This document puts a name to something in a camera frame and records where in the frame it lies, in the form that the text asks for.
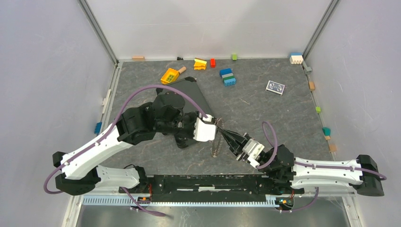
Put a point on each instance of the white cable duct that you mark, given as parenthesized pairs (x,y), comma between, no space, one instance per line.
(124,200)

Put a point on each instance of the metal disc keyring with rings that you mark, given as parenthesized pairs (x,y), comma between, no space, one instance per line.
(217,142)

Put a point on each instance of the blue block at left wall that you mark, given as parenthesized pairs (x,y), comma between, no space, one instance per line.
(98,128)

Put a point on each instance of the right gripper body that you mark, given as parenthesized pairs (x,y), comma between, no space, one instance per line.
(244,154)

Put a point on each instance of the wooden peg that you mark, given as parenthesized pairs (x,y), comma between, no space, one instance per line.
(182,70)

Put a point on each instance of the tan wooden block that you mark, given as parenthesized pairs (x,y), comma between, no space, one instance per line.
(138,58)

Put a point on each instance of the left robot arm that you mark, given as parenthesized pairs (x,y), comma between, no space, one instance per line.
(81,169)

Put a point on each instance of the yellow orange wedge blocks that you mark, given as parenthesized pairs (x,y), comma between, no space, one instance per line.
(199,64)

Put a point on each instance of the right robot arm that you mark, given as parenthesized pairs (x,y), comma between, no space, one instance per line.
(288,172)

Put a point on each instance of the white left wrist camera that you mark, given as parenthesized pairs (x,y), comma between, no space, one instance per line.
(204,129)

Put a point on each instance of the white blue brick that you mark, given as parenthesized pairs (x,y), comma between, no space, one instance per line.
(296,58)

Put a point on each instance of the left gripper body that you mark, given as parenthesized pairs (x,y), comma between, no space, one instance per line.
(186,126)

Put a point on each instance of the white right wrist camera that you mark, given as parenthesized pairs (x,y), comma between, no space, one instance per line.
(251,151)

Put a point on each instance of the dark grey hard case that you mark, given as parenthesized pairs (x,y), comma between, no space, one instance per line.
(189,86)

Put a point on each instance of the tan block at right wall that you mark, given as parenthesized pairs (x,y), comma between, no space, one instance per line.
(332,148)

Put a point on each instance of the red small block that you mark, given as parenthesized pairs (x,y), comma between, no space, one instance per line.
(212,63)

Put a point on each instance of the grey brick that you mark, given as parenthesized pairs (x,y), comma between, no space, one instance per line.
(307,70)

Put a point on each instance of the orange wooden block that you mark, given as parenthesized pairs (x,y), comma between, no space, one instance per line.
(311,86)

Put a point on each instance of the teal block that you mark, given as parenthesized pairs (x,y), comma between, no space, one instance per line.
(326,131)

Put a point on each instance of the blue playing card box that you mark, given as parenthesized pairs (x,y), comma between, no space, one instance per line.
(275,87)

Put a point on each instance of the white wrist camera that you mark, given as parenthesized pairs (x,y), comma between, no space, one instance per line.
(251,151)
(204,129)

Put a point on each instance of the lime green block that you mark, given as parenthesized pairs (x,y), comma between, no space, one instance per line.
(318,109)

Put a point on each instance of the blue green stacked bricks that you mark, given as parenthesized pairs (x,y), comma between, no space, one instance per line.
(227,77)

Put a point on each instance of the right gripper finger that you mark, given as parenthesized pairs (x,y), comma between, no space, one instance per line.
(235,148)
(231,136)

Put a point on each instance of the yellow toy window block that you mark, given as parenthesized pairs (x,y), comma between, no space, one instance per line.
(170,76)

